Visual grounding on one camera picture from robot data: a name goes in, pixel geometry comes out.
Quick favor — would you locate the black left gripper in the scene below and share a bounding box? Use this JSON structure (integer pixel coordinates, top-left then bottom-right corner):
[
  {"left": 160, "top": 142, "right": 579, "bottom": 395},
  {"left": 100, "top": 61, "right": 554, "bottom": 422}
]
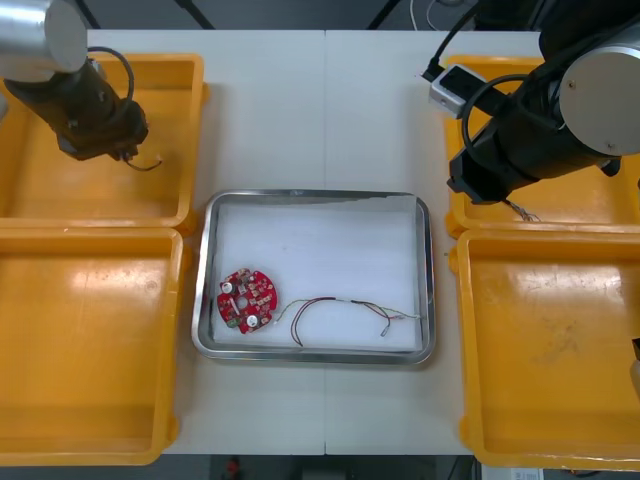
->
[{"left": 54, "top": 97, "right": 150, "bottom": 163}]

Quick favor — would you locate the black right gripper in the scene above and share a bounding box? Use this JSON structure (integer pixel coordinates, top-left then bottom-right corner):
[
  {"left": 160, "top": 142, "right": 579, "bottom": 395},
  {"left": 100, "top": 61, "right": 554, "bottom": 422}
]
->
[{"left": 446, "top": 145, "right": 522, "bottom": 207}]

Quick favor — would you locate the thin black wire harness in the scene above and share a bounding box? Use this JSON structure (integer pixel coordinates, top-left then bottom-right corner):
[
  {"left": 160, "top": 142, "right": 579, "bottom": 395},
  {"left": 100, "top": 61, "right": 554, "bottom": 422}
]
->
[{"left": 124, "top": 155, "right": 165, "bottom": 173}]

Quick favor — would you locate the twisted grey wire harness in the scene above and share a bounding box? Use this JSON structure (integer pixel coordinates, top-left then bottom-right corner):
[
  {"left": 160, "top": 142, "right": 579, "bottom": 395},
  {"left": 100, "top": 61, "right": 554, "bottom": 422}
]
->
[{"left": 504, "top": 198, "right": 542, "bottom": 224}]

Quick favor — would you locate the yellow-orange plastic bin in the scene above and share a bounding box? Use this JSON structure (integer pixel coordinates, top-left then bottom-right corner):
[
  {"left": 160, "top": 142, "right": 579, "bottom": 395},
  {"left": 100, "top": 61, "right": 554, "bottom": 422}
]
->
[
  {"left": 0, "top": 52, "right": 210, "bottom": 232},
  {"left": 448, "top": 228, "right": 640, "bottom": 474},
  {"left": 0, "top": 227, "right": 195, "bottom": 469},
  {"left": 442, "top": 53, "right": 640, "bottom": 237}
]

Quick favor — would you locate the steel tray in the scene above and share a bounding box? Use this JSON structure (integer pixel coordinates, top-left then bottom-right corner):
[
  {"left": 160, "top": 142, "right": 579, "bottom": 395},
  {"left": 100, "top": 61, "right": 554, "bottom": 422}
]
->
[{"left": 191, "top": 188, "right": 437, "bottom": 369}]

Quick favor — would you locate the round red circuit board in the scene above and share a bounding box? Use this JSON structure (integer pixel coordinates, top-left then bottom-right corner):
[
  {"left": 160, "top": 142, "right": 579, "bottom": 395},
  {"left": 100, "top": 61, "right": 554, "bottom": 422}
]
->
[{"left": 216, "top": 268, "right": 283, "bottom": 334}]

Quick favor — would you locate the white cable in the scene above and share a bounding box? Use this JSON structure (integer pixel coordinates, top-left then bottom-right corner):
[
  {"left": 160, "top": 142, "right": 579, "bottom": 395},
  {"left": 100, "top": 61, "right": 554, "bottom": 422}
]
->
[{"left": 408, "top": 0, "right": 454, "bottom": 32}]

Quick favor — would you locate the red green-yellow wire harness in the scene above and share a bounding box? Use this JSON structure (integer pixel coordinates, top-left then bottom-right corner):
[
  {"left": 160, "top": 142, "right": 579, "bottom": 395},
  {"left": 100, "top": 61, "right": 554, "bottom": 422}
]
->
[{"left": 273, "top": 295, "right": 423, "bottom": 348}]

